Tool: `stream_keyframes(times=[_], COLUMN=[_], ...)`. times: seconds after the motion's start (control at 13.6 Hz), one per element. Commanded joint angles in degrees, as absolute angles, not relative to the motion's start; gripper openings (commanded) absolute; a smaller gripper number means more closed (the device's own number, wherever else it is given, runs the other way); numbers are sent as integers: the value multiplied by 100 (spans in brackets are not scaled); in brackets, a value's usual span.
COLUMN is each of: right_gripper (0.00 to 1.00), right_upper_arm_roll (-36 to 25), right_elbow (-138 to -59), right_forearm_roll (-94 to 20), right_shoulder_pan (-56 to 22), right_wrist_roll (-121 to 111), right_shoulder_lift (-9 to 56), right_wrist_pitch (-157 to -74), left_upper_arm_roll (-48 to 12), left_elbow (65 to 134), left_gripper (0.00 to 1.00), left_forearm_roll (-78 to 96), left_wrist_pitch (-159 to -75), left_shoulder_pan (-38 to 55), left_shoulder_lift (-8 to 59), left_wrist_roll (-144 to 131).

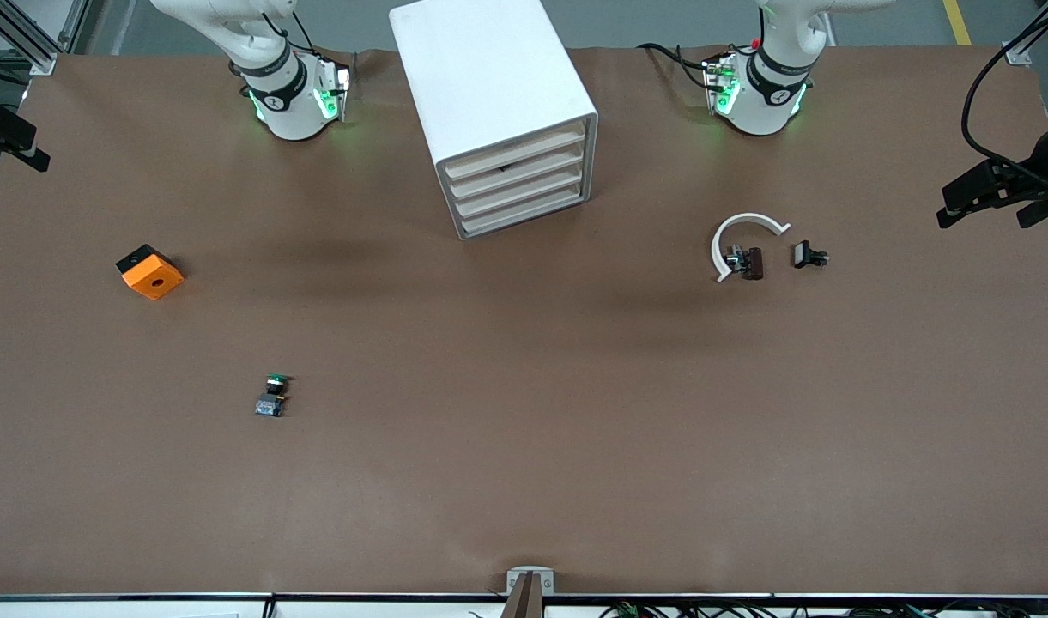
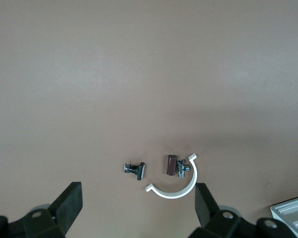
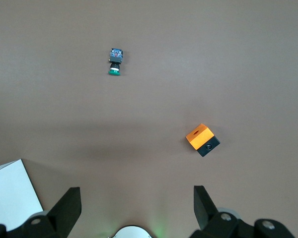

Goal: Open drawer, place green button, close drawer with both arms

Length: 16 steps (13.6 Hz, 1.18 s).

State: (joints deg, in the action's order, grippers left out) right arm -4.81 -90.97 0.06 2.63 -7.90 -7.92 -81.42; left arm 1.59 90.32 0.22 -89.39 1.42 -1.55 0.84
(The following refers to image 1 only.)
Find black base cable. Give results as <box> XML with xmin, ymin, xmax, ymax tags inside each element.
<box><xmin>639</xmin><ymin>41</ymin><xmax>715</xmax><ymax>92</ymax></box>

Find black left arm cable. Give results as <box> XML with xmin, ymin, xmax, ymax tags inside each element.
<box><xmin>960</xmin><ymin>0</ymin><xmax>1048</xmax><ymax>173</ymax></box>

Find white curved plastic part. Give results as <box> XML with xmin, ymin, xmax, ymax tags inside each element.
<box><xmin>711</xmin><ymin>212</ymin><xmax>791</xmax><ymax>284</ymax></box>

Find black cable bundle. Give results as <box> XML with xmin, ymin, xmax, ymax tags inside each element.
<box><xmin>601</xmin><ymin>601</ymin><xmax>1048</xmax><ymax>618</ymax></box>

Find aluminium frame profile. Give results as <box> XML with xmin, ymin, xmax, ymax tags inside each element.
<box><xmin>0</xmin><ymin>0</ymin><xmax>88</xmax><ymax>78</ymax></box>
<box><xmin>1004</xmin><ymin>0</ymin><xmax>1048</xmax><ymax>66</ymax></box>

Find orange box with black base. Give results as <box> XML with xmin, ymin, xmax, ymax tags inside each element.
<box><xmin>115</xmin><ymin>245</ymin><xmax>185</xmax><ymax>302</ymax></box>

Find brown table cover mat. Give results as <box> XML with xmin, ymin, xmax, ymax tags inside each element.
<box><xmin>0</xmin><ymin>43</ymin><xmax>1048</xmax><ymax>597</ymax></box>

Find white drawer cabinet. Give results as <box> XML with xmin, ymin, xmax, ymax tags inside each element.
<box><xmin>389</xmin><ymin>0</ymin><xmax>599</xmax><ymax>242</ymax></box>

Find beige cabinet drawer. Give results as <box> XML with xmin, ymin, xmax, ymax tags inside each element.
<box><xmin>443</xmin><ymin>121</ymin><xmax>588</xmax><ymax>181</ymax></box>
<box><xmin>453</xmin><ymin>163</ymin><xmax>591</xmax><ymax>221</ymax></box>
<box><xmin>459</xmin><ymin>184</ymin><xmax>593</xmax><ymax>240</ymax></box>
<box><xmin>448</xmin><ymin>142</ymin><xmax>590</xmax><ymax>201</ymax></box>

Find brown electrical component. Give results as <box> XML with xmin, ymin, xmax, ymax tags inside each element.
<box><xmin>724</xmin><ymin>245</ymin><xmax>766</xmax><ymax>282</ymax></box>

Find white table edge rail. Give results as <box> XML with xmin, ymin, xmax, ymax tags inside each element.
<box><xmin>0</xmin><ymin>592</ymin><xmax>1048</xmax><ymax>618</ymax></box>

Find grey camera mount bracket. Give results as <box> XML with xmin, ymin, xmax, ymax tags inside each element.
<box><xmin>502</xmin><ymin>566</ymin><xmax>556</xmax><ymax>618</ymax></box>

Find green push button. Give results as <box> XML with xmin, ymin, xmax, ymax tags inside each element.
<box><xmin>254</xmin><ymin>373</ymin><xmax>292</xmax><ymax>419</ymax></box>

